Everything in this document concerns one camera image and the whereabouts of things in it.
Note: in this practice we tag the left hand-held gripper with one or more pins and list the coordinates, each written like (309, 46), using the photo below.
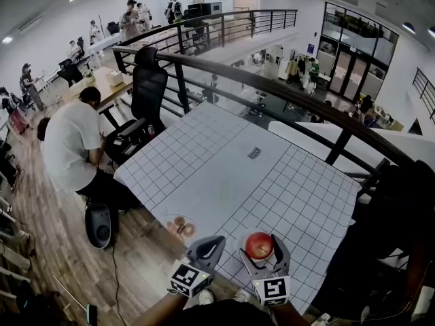
(188, 278)

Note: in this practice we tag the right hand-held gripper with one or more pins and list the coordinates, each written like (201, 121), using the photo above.
(272, 289)

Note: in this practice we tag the red apple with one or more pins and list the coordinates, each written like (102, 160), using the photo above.
(259, 244)

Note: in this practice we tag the person's right forearm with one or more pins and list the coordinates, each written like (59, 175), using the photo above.
(292, 316)

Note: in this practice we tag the person's left forearm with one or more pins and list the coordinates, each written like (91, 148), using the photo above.
(159, 309)

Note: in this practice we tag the clear bag of doughnuts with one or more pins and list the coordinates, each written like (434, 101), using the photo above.
(180, 229)

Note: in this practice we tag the person's right white shoe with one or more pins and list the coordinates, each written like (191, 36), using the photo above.
(242, 295)

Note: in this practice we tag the person's white shoe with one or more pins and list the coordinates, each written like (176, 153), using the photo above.
(206, 297)
(242, 295)

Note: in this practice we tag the person's left white shoe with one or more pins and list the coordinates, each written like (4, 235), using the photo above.
(206, 297)

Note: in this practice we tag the person's black shorts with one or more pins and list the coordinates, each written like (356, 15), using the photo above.
(231, 316)

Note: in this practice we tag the white grid tablecloth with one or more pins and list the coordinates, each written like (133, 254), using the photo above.
(221, 182)

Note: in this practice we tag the grey floor device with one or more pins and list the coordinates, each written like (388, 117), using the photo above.
(98, 227)

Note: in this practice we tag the small dark label card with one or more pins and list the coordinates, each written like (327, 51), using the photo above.
(253, 153)

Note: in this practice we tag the green broom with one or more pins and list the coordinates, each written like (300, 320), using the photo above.
(91, 313)

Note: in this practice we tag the red drink can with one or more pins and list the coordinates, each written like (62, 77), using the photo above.
(151, 131)

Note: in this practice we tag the black mesh office chair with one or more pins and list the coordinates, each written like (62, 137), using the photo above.
(149, 87)

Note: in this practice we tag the black curved railing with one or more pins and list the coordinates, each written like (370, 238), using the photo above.
(258, 80)

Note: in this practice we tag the wooden desk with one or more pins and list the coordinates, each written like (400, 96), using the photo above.
(102, 92)

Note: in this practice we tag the clothes rack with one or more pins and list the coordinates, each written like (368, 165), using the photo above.
(295, 68)

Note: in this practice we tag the white box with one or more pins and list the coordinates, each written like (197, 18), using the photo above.
(114, 78)

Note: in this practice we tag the black framed glass doors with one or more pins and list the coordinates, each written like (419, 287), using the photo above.
(357, 53)

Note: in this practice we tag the red suitcase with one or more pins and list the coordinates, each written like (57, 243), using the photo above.
(18, 122)

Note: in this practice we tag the black stair railing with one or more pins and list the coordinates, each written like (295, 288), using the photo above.
(425, 93)

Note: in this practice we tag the long white table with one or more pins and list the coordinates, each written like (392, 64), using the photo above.
(103, 42)

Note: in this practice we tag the black balcony railing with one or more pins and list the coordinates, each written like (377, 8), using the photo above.
(244, 22)

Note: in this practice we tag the black cabinet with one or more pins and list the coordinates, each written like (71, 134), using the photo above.
(205, 9)

